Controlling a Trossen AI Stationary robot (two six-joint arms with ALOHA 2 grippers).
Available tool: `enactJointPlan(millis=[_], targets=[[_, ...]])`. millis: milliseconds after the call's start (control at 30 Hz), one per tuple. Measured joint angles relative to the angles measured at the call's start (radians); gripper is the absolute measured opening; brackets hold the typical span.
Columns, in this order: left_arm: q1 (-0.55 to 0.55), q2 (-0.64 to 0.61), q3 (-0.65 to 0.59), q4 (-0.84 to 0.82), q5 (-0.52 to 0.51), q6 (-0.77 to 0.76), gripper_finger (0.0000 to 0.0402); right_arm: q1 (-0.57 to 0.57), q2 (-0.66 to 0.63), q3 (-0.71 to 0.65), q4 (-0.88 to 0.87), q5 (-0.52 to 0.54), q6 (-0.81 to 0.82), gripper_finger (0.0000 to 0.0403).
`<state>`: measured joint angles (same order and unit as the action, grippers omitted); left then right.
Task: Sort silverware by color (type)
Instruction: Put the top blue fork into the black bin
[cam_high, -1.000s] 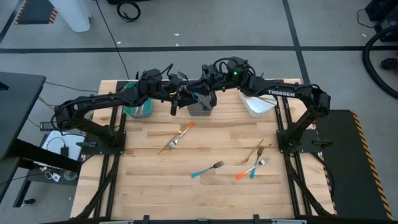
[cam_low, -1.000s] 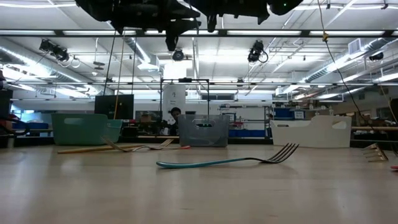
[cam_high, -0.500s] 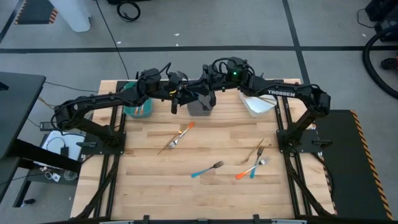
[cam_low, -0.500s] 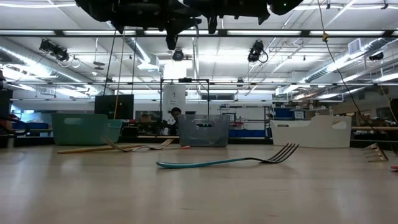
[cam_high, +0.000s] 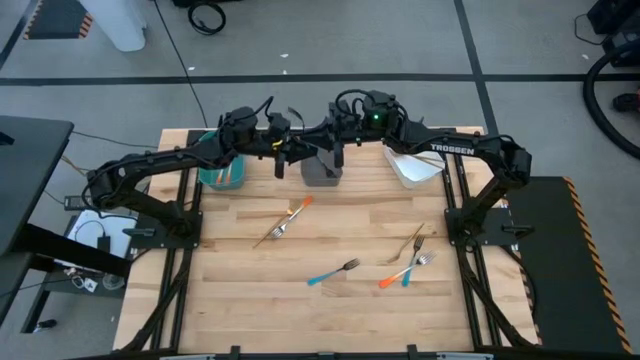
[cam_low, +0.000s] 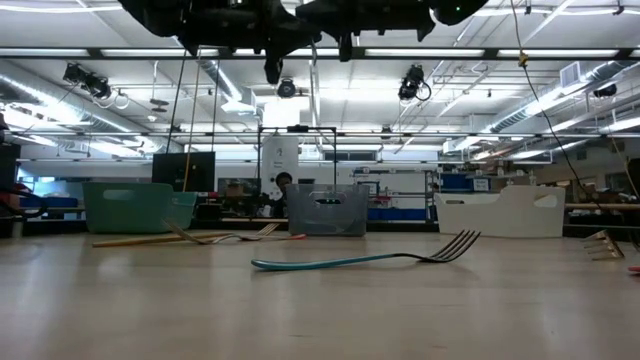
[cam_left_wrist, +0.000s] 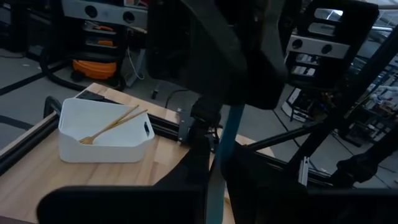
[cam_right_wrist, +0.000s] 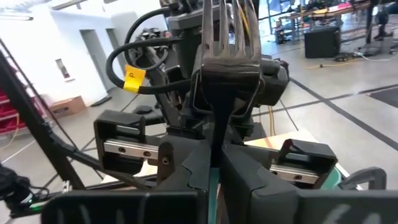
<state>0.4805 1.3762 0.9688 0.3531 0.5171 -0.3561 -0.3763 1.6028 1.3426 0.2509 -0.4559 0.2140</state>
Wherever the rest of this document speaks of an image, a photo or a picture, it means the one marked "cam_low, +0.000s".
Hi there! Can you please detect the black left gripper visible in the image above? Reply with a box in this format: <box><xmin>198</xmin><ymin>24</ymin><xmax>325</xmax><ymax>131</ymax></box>
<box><xmin>182</xmin><ymin>0</ymin><xmax>322</xmax><ymax>84</ymax></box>

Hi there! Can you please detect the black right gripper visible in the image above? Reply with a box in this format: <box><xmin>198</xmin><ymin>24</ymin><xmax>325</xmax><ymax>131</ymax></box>
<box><xmin>295</xmin><ymin>0</ymin><xmax>436</xmax><ymax>63</ymax></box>

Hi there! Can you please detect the blue-handled black fork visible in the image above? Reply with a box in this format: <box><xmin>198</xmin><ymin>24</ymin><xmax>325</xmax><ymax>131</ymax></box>
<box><xmin>251</xmin><ymin>228</ymin><xmax>482</xmax><ymax>273</ymax></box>

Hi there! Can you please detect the gold fork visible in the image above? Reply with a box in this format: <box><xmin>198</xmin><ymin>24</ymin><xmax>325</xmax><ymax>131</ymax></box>
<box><xmin>581</xmin><ymin>228</ymin><xmax>626</xmax><ymax>262</ymax></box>
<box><xmin>92</xmin><ymin>222</ymin><xmax>280</xmax><ymax>249</ymax></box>

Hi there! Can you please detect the black crossbar with light strips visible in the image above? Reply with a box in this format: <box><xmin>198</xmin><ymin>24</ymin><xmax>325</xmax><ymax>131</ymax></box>
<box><xmin>0</xmin><ymin>46</ymin><xmax>640</xmax><ymax>62</ymax></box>

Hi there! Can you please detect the white cylindrical tank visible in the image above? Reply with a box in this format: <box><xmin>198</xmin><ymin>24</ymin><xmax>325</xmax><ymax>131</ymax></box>
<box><xmin>260</xmin><ymin>134</ymin><xmax>300</xmax><ymax>201</ymax></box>

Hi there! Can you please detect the person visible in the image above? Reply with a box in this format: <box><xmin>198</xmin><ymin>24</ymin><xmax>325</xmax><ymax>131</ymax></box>
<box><xmin>269</xmin><ymin>171</ymin><xmax>295</xmax><ymax>219</ymax></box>

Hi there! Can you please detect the grey translucent plastic bin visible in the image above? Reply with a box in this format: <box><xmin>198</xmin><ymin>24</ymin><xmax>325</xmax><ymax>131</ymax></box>
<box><xmin>285</xmin><ymin>183</ymin><xmax>370</xmax><ymax>238</ymax></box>

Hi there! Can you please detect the black monitor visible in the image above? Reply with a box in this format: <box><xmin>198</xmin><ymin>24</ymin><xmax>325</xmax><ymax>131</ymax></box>
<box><xmin>151</xmin><ymin>151</ymin><xmax>217</xmax><ymax>194</ymax></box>

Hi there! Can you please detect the blue low panel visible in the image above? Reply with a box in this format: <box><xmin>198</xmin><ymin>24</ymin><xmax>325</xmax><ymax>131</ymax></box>
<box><xmin>368</xmin><ymin>207</ymin><xmax>436</xmax><ymax>223</ymax></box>

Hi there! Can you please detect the grey metal shelf rack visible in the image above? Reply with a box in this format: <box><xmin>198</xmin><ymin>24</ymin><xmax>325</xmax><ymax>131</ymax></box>
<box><xmin>352</xmin><ymin>167</ymin><xmax>437</xmax><ymax>222</ymax></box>

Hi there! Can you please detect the blue storage bin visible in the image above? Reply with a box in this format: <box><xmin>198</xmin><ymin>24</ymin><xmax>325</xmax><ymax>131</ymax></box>
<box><xmin>441</xmin><ymin>172</ymin><xmax>491</xmax><ymax>194</ymax></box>

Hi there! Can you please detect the teal plastic bin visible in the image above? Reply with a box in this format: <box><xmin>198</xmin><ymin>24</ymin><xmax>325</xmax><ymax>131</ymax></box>
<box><xmin>82</xmin><ymin>182</ymin><xmax>199</xmax><ymax>235</ymax></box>

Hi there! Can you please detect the white plastic bin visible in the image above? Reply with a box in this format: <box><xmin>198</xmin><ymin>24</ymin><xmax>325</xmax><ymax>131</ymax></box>
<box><xmin>433</xmin><ymin>185</ymin><xmax>567</xmax><ymax>239</ymax></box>

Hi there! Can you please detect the black equipment box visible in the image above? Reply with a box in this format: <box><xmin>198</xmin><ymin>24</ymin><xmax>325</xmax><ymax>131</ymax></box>
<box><xmin>0</xmin><ymin>112</ymin><xmax>22</xmax><ymax>191</ymax></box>

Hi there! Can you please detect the wooden workbench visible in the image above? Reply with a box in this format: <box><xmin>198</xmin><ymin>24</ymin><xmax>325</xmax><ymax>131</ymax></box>
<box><xmin>564</xmin><ymin>202</ymin><xmax>640</xmax><ymax>212</ymax></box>

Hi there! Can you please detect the round black overhead camera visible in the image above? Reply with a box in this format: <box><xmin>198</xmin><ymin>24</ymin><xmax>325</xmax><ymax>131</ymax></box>
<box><xmin>276</xmin><ymin>77</ymin><xmax>298</xmax><ymax>100</ymax></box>

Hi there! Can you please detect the black metal frame stand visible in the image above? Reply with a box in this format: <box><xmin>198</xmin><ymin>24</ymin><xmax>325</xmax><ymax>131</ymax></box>
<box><xmin>256</xmin><ymin>124</ymin><xmax>339</xmax><ymax>187</ymax></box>

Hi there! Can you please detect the black hanging cable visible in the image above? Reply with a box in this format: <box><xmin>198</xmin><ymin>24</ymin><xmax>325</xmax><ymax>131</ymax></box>
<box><xmin>166</xmin><ymin>49</ymin><xmax>187</xmax><ymax>154</ymax></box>
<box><xmin>211</xmin><ymin>49</ymin><xmax>222</xmax><ymax>153</ymax></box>

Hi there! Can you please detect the black camera with cable loop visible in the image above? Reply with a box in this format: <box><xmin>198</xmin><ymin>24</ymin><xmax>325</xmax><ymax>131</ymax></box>
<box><xmin>397</xmin><ymin>63</ymin><xmax>433</xmax><ymax>103</ymax></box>

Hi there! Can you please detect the black ceiling camera cluster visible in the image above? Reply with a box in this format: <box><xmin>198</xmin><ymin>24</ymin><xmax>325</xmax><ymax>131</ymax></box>
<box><xmin>62</xmin><ymin>62</ymin><xmax>114</xmax><ymax>100</ymax></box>

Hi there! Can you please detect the thin black slanting cable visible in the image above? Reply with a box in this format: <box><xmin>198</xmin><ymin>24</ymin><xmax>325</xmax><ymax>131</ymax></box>
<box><xmin>508</xmin><ymin>0</ymin><xmax>604</xmax><ymax>211</ymax></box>

